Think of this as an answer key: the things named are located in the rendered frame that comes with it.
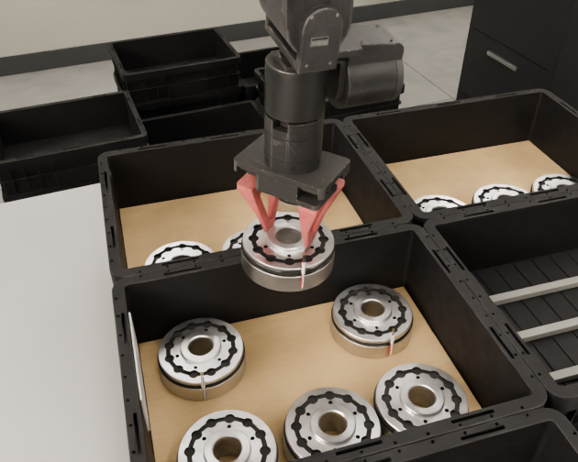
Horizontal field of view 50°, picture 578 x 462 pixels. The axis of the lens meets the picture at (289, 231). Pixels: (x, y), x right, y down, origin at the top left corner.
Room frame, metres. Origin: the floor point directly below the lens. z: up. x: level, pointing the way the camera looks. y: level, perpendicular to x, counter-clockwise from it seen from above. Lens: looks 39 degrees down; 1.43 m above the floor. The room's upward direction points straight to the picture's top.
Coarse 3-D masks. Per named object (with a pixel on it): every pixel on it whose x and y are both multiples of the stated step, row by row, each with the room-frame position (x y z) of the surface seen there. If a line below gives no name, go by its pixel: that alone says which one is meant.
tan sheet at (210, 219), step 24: (216, 192) 0.86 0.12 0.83; (120, 216) 0.79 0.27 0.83; (144, 216) 0.79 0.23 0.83; (168, 216) 0.79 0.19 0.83; (192, 216) 0.79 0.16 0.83; (216, 216) 0.79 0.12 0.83; (240, 216) 0.79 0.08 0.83; (336, 216) 0.79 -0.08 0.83; (144, 240) 0.73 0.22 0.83; (168, 240) 0.73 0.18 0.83; (192, 240) 0.73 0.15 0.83; (216, 240) 0.73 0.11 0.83; (144, 264) 0.67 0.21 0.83
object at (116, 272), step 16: (160, 144) 0.85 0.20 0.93; (176, 144) 0.85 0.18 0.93; (192, 144) 0.85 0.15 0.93; (352, 144) 0.85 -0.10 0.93; (368, 160) 0.80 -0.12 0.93; (384, 192) 0.72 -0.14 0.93; (112, 208) 0.68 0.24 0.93; (400, 208) 0.68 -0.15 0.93; (112, 224) 0.64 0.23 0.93; (368, 224) 0.64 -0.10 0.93; (384, 224) 0.64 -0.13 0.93; (400, 224) 0.64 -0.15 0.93; (112, 240) 0.63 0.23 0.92; (112, 256) 0.58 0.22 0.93; (208, 256) 0.58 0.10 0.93; (224, 256) 0.58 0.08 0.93; (112, 272) 0.55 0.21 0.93; (128, 272) 0.55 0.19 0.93; (144, 272) 0.55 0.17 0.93
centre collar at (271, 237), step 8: (280, 224) 0.55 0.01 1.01; (288, 224) 0.55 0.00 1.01; (296, 224) 0.55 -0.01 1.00; (272, 232) 0.53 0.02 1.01; (280, 232) 0.54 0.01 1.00; (296, 232) 0.54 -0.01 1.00; (272, 240) 0.52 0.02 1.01; (280, 248) 0.50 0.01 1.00; (288, 248) 0.50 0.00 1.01; (296, 248) 0.50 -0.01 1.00; (304, 248) 0.51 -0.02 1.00
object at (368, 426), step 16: (304, 400) 0.42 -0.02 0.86; (320, 400) 0.42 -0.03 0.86; (336, 400) 0.42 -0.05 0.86; (352, 400) 0.42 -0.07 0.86; (288, 416) 0.39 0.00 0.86; (304, 416) 0.39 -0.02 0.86; (368, 416) 0.40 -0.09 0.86; (288, 432) 0.37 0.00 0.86; (304, 432) 0.37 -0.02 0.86; (368, 432) 0.38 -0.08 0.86; (304, 448) 0.36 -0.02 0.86; (320, 448) 0.36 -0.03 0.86
